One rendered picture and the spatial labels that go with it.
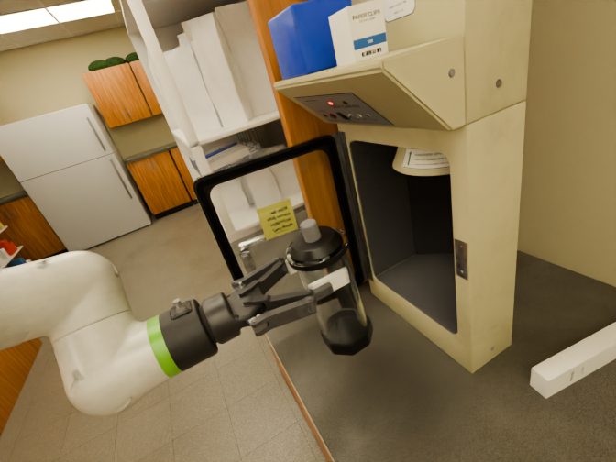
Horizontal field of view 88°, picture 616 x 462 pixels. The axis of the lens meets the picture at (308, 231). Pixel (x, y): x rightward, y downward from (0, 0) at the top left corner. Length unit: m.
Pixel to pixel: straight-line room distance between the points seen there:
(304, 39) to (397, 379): 0.63
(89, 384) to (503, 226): 0.62
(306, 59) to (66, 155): 4.90
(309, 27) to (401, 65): 0.20
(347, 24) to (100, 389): 0.55
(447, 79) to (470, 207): 0.18
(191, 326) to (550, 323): 0.70
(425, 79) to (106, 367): 0.52
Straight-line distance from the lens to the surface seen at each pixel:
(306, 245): 0.51
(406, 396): 0.70
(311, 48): 0.53
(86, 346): 0.52
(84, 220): 5.46
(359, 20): 0.46
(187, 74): 1.70
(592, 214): 0.94
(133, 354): 0.51
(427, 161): 0.57
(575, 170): 0.92
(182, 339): 0.50
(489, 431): 0.68
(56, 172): 5.35
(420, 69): 0.40
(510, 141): 0.53
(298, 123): 0.72
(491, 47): 0.48
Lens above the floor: 1.52
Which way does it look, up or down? 27 degrees down
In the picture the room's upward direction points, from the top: 16 degrees counter-clockwise
